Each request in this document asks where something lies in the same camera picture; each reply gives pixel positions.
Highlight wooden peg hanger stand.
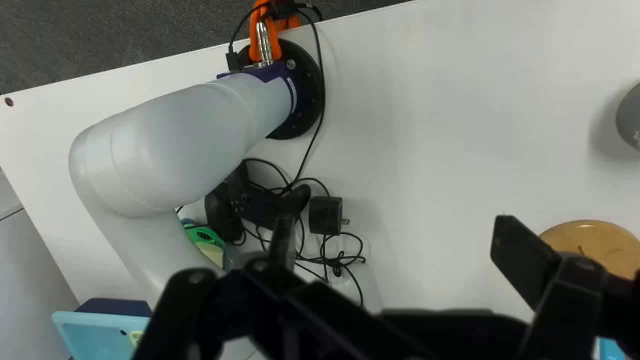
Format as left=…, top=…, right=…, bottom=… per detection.
left=538, top=217, right=640, bottom=281

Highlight light blue toy box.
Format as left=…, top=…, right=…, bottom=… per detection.
left=49, top=308, right=151, bottom=360

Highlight tangled thin black cables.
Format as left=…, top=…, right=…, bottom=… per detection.
left=228, top=156, right=367, bottom=310

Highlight black round base plate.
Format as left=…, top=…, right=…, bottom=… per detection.
left=261, top=38, right=327, bottom=142

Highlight orange clamp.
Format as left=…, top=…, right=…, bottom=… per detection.
left=245, top=0, right=303, bottom=68

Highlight black power adapter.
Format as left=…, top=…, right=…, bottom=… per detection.
left=307, top=193, right=349, bottom=236

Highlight navy blue box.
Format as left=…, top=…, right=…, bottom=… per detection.
left=73, top=296, right=153, bottom=319

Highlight black handheld controller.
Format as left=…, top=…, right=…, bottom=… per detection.
left=203, top=161, right=311, bottom=245

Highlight cream toy wedge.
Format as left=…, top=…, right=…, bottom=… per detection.
left=199, top=240, right=229, bottom=270

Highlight green toy container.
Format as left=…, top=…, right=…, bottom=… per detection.
left=180, top=217, right=228, bottom=268

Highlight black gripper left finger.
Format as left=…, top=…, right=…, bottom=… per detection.
left=131, top=212, right=427, bottom=360

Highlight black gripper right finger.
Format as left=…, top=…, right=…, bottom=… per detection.
left=490, top=213, right=640, bottom=360

